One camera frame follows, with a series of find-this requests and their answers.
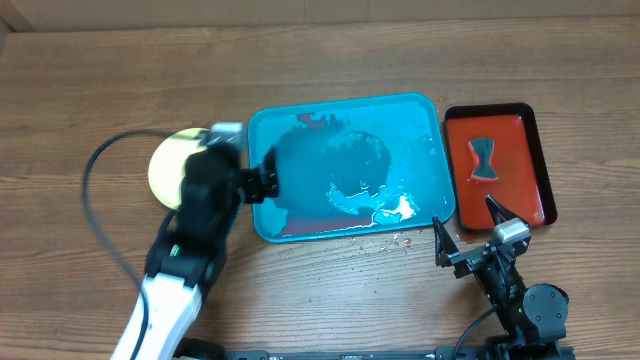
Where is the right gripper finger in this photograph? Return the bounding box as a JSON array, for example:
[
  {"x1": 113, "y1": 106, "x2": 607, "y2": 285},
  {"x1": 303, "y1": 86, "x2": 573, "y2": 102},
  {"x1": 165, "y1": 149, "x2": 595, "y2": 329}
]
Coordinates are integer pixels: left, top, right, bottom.
[
  {"x1": 432, "y1": 216, "x2": 460, "y2": 267},
  {"x1": 485, "y1": 195, "x2": 523, "y2": 226}
]

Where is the red sponge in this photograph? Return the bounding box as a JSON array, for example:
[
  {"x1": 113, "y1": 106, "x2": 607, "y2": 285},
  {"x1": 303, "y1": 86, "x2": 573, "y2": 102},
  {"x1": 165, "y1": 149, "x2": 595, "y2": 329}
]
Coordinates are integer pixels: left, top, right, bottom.
[{"x1": 468, "y1": 138, "x2": 499, "y2": 182}]

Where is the yellow plate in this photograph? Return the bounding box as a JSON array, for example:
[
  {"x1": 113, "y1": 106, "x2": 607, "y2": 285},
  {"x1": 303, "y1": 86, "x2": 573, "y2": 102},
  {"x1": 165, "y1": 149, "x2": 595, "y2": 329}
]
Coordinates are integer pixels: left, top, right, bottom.
[{"x1": 148, "y1": 128, "x2": 205, "y2": 209}]

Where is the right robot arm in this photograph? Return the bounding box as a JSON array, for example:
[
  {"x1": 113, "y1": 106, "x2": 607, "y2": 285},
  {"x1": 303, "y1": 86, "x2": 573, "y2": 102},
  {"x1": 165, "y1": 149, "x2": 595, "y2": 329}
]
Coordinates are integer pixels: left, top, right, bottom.
[{"x1": 433, "y1": 195, "x2": 576, "y2": 360}]

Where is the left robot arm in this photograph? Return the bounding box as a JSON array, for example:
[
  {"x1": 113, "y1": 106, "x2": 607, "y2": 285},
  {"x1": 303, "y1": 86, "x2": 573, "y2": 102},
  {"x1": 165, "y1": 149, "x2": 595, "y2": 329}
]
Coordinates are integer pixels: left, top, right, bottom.
[{"x1": 112, "y1": 145, "x2": 279, "y2": 359}]

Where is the red black tray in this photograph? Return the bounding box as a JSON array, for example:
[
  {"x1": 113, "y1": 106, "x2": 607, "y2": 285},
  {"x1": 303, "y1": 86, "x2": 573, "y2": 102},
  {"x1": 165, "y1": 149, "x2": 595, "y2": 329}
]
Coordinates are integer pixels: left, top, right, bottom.
[{"x1": 442, "y1": 102, "x2": 558, "y2": 232}]

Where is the teal plastic tray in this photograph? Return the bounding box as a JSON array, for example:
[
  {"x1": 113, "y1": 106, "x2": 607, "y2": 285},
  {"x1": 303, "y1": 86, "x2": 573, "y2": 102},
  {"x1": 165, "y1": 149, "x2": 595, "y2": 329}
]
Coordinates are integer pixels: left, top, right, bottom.
[{"x1": 248, "y1": 93, "x2": 456, "y2": 243}]

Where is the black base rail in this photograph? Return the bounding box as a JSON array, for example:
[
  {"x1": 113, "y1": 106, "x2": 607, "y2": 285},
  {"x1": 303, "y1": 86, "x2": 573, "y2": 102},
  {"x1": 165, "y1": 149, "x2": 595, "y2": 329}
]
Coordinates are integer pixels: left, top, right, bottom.
[{"x1": 174, "y1": 337, "x2": 576, "y2": 360}]

